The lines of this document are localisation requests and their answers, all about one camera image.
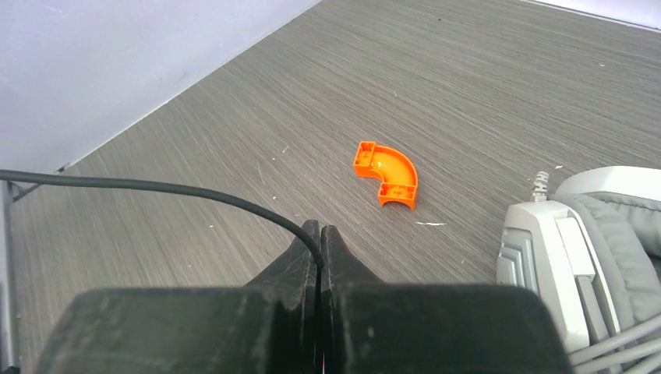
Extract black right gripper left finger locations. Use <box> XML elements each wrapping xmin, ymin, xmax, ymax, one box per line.
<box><xmin>36</xmin><ymin>239</ymin><xmax>316</xmax><ymax>373</ymax></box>

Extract large white grey headphones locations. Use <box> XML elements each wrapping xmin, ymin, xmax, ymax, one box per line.
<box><xmin>496</xmin><ymin>166</ymin><xmax>660</xmax><ymax>373</ymax></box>

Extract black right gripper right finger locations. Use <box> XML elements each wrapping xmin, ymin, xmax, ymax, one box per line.
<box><xmin>320</xmin><ymin>225</ymin><xmax>572</xmax><ymax>373</ymax></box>

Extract thin black headphone cable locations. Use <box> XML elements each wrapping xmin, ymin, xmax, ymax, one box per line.
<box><xmin>0</xmin><ymin>169</ymin><xmax>325</xmax><ymax>270</ymax></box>

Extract orange curved plastic piece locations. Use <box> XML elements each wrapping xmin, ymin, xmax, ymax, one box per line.
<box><xmin>353</xmin><ymin>141</ymin><xmax>419</xmax><ymax>210</ymax></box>

